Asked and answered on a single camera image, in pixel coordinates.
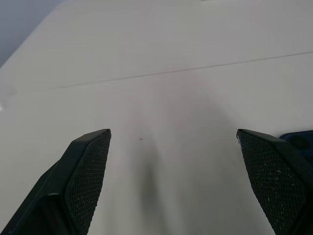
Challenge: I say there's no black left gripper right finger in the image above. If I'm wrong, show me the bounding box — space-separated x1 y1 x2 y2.
236 128 313 235

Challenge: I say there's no dark blue object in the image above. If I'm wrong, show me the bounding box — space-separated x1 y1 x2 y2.
279 130 313 169

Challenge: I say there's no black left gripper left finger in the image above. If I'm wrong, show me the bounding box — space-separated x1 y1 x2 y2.
0 128 112 235

